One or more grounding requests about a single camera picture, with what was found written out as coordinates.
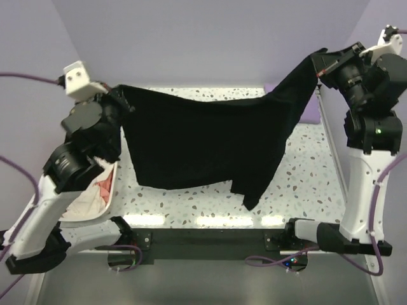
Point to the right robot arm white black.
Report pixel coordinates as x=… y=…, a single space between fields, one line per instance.
x=371 y=80

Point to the black t shirt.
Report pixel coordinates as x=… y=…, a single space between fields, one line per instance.
x=178 y=143

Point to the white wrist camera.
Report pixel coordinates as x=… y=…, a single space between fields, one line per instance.
x=389 y=42
x=78 y=84

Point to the white plastic laundry basket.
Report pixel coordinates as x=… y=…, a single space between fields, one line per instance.
x=108 y=190

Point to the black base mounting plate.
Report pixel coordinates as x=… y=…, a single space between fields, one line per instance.
x=208 y=244

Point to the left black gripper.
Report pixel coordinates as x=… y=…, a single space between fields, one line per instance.
x=116 y=94

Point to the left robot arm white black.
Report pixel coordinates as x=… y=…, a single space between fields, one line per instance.
x=37 y=243

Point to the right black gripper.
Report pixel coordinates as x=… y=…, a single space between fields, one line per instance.
x=327 y=63

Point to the white red printed t shirt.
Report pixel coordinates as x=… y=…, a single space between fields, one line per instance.
x=89 y=200

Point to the aluminium frame rail right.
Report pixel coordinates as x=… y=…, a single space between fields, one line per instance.
x=333 y=112

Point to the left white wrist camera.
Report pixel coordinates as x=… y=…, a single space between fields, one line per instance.
x=78 y=84

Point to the folded purple t shirt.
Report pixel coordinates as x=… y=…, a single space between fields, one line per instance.
x=310 y=114

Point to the pink garment in basket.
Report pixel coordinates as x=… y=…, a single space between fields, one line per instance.
x=105 y=187

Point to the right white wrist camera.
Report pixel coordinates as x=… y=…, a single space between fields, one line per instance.
x=389 y=42

